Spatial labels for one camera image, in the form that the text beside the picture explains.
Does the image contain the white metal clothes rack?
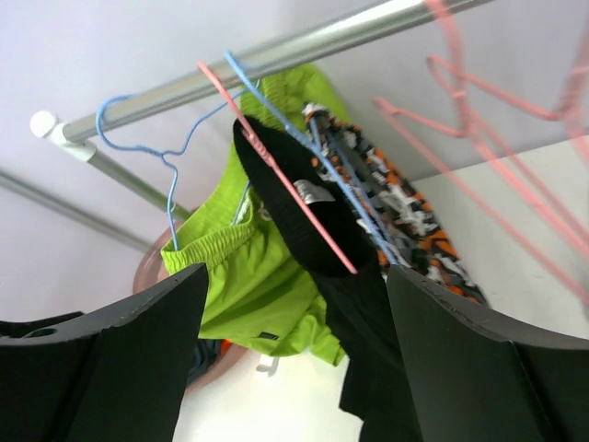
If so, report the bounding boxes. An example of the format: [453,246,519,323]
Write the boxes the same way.
[29,0,496,374]

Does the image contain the pink hanger with navy shorts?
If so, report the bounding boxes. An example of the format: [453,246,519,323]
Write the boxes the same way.
[374,97,588,302]

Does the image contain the translucent pink plastic basket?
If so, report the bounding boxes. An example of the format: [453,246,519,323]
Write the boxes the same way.
[133,229,248,392]

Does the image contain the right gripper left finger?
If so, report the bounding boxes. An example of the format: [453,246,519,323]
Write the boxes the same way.
[1,264,208,441]

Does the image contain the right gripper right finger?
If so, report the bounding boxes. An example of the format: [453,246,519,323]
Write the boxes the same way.
[387,266,588,441]

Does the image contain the orange shorts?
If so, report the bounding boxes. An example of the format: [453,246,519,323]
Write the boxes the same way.
[220,340,232,355]

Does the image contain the dark navy shorts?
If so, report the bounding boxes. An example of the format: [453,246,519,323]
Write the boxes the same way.
[187,339,224,385]

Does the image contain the blue hanger with camo shorts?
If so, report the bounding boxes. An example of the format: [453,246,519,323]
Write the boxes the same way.
[225,50,398,265]

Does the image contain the light blue hanger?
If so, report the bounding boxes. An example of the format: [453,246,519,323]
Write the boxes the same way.
[95,87,252,252]

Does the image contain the pink hanger with black shorts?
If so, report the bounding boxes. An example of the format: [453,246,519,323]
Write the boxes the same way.
[197,61,357,274]

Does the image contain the lime green shorts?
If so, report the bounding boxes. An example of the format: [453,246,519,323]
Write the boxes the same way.
[159,64,351,367]

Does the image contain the camouflage patterned shorts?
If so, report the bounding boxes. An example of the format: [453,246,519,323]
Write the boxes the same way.
[302,102,489,306]

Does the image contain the black shorts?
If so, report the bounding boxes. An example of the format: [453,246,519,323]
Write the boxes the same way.
[233,116,422,441]

